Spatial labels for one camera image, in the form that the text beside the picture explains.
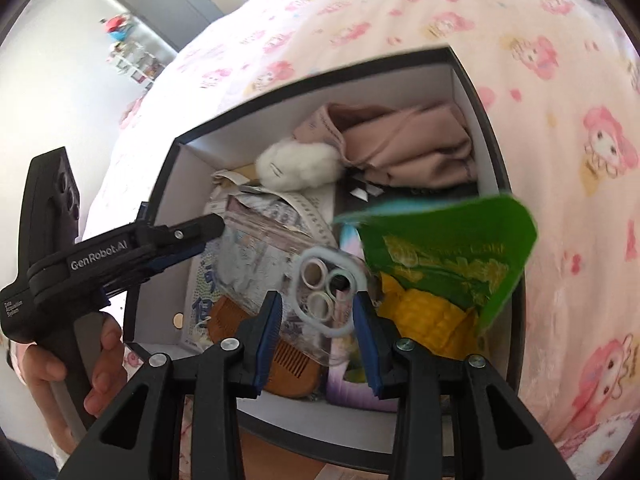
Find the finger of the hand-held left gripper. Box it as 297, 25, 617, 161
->
135, 212, 227, 257
100, 241, 208, 306

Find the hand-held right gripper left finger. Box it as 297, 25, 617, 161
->
59, 290, 284, 480

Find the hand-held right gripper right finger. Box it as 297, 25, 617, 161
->
352, 292, 576, 480

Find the clear printed phone case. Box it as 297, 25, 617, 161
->
220, 200, 381, 368

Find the black cardboard box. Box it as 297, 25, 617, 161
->
122, 46, 527, 476

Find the green corn snack packet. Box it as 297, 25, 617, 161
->
332, 195, 538, 361

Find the person's left hand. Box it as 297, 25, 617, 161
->
22, 317, 127, 418

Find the wooden comb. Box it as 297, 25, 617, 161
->
206, 295, 321, 398

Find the printed dotted art sheet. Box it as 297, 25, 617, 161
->
182, 250, 236, 356

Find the white plush toy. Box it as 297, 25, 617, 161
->
255, 139, 343, 192

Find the white shelf with toys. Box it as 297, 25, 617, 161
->
100, 12, 166, 91

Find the pink cloth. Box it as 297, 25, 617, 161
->
292, 102, 478, 191

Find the grey wardrobe door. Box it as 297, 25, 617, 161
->
100, 0, 273, 53

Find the pink fleece pajamas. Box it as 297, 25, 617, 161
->
555, 407, 640, 480

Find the pink printed bedsheet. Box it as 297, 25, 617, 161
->
85, 0, 640, 480

